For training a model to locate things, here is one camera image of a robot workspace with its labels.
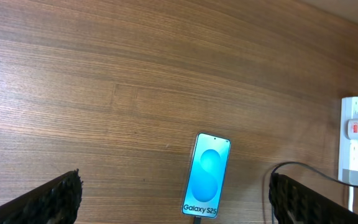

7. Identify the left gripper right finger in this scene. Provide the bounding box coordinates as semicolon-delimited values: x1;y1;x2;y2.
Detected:
268;173;358;224

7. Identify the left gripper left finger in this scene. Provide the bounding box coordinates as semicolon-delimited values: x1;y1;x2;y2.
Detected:
0;169;83;224

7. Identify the blue Galaxy smartphone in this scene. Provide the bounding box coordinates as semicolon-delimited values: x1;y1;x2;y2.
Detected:
181;133;231;218

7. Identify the black USB charging cable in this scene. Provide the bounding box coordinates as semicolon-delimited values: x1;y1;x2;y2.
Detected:
193;161;358;224

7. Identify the white power strip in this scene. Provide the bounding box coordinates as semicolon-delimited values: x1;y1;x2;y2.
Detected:
337;96;358;185

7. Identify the white power strip cord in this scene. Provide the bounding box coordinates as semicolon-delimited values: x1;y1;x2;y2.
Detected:
347;185;355;213

